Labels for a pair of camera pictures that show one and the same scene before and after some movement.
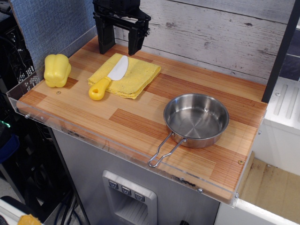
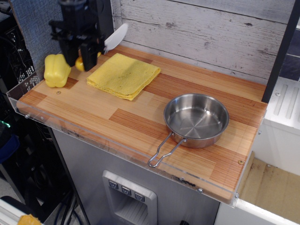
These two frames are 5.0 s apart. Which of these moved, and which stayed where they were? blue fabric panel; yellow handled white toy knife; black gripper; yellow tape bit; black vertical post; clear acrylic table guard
Moved: black gripper; yellow handled white toy knife
Stayed: clear acrylic table guard; yellow tape bit; blue fabric panel; black vertical post
